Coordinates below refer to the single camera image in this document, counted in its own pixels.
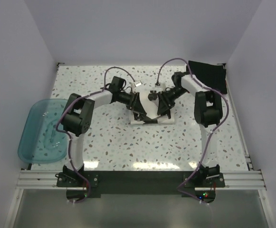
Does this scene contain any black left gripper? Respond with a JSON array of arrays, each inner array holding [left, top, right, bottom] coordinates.
[[118, 91, 146, 114]]

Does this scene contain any folded black t shirt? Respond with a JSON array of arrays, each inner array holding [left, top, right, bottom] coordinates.
[[188, 61, 228, 95]]

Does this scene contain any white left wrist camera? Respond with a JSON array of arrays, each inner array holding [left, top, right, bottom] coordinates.
[[130, 80, 142, 88]]

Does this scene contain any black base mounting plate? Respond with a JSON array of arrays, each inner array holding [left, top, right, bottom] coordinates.
[[55, 168, 226, 202]]

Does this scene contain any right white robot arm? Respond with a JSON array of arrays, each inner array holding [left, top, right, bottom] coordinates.
[[157, 72, 223, 187]]

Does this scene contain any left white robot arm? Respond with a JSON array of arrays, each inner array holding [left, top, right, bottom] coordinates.
[[57, 76, 147, 186]]

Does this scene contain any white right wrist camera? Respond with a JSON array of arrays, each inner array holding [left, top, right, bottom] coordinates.
[[152, 82, 166, 92]]

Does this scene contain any white t shirt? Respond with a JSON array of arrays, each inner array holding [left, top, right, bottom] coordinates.
[[129, 90, 175, 125]]

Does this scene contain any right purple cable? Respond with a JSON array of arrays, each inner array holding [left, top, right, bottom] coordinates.
[[155, 58, 231, 199]]

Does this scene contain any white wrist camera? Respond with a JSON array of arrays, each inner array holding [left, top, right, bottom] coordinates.
[[130, 80, 142, 88], [152, 82, 166, 92]]

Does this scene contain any aluminium frame rail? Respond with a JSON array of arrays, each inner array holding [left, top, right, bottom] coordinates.
[[15, 152, 268, 190]]

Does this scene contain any teal transparent plastic bin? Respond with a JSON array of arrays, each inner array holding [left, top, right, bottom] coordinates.
[[18, 99, 67, 164]]

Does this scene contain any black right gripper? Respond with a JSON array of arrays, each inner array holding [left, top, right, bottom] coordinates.
[[157, 86, 188, 115]]

